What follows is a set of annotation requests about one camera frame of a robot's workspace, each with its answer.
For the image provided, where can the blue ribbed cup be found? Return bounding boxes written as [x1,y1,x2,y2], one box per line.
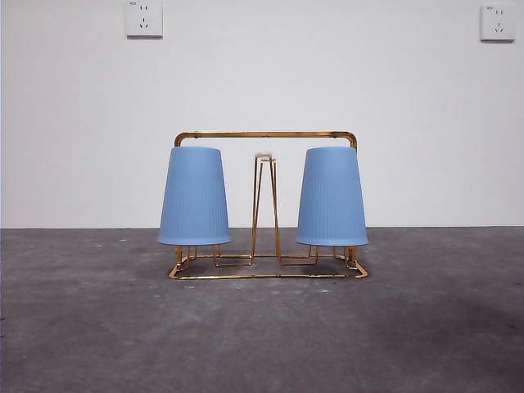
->
[157,147,232,248]
[295,147,368,248]

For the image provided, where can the gold wire cup rack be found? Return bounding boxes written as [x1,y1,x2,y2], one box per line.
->
[167,130,372,281]

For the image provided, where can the white wall socket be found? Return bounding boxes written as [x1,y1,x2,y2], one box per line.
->
[480,4,516,43]
[124,0,164,40]

